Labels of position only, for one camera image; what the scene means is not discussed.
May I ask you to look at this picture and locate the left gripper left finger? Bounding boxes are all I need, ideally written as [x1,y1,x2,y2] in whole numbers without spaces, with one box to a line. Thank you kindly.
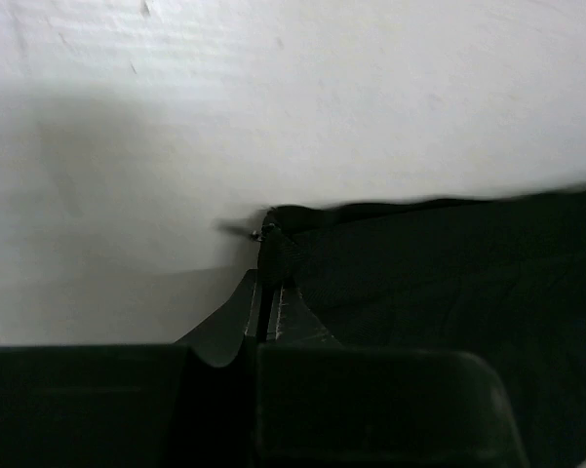
[0,271,261,467]

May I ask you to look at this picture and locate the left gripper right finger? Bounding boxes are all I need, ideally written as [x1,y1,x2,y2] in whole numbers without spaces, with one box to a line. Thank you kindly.
[255,287,528,467]

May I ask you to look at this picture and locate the black pleated skirt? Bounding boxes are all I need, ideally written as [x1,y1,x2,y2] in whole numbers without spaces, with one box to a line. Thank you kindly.
[257,189,586,467]

